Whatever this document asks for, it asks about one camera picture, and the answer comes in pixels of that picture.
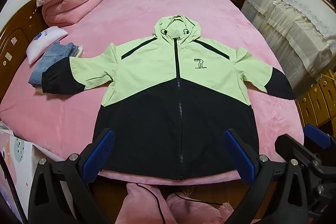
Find folded pink quilt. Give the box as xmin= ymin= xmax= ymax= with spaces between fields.
xmin=42 ymin=0 xmax=104 ymax=28

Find yellow wooden drawer cabinet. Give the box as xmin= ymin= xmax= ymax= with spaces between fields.
xmin=297 ymin=69 xmax=336 ymax=127

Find cream lace-covered furniture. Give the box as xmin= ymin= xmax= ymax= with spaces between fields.
xmin=241 ymin=0 xmax=336 ymax=98

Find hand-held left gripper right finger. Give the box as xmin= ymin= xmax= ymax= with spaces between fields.
xmin=223 ymin=129 xmax=315 ymax=224

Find pink bed blanket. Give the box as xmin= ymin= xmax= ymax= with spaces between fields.
xmin=0 ymin=0 xmax=305 ymax=185

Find person's pink pants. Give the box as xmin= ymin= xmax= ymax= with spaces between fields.
xmin=118 ymin=183 xmax=234 ymax=224

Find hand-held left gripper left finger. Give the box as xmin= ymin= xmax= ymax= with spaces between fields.
xmin=28 ymin=128 xmax=116 ymax=224

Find white cartoon printed sheet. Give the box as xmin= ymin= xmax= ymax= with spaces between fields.
xmin=0 ymin=122 xmax=79 ymax=224

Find white printed pillow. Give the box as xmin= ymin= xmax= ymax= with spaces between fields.
xmin=27 ymin=26 xmax=68 ymax=65

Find folded blue jeans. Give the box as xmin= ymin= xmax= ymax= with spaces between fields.
xmin=28 ymin=42 xmax=79 ymax=88

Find green and black hooded jacket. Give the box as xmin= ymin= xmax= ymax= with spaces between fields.
xmin=41 ymin=14 xmax=294 ymax=182

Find black cable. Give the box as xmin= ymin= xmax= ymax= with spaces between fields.
xmin=135 ymin=183 xmax=223 ymax=224

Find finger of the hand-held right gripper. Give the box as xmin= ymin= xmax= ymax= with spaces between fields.
xmin=303 ymin=124 xmax=332 ymax=149
xmin=275 ymin=134 xmax=319 ymax=169

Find wooden headboard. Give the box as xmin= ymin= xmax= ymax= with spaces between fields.
xmin=0 ymin=0 xmax=49 ymax=106

